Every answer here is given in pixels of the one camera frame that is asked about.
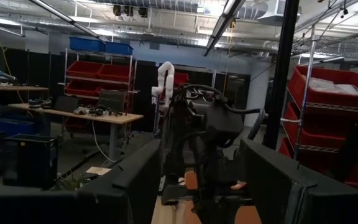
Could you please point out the blue storage bin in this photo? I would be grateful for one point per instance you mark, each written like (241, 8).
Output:
(87, 44)
(118, 48)

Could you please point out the white air conditioning unit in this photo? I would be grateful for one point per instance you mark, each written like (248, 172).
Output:
(275, 17)

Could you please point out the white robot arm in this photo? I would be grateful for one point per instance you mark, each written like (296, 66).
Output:
(169, 81)

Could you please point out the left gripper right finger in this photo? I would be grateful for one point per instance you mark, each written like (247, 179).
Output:
(266, 180)

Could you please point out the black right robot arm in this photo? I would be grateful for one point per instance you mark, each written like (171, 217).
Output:
(191, 124)

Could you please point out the white plastic bag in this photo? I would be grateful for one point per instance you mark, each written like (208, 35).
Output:
(322, 85)

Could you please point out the wooden work table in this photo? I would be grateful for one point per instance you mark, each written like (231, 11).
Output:
(120, 118)
(17, 88)

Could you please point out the silver ventilation duct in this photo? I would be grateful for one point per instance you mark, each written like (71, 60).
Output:
(166, 4)

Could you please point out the black upright rig post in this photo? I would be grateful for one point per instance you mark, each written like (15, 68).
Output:
(281, 77)

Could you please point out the small black flat monitor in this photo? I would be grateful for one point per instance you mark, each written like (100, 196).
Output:
(66, 103)

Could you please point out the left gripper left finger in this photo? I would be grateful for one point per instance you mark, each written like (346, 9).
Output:
(141, 174)

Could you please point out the large blue storage tub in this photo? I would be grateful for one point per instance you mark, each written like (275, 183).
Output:
(11, 126)

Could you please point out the pile of black gear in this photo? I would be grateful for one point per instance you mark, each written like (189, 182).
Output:
(98, 111)

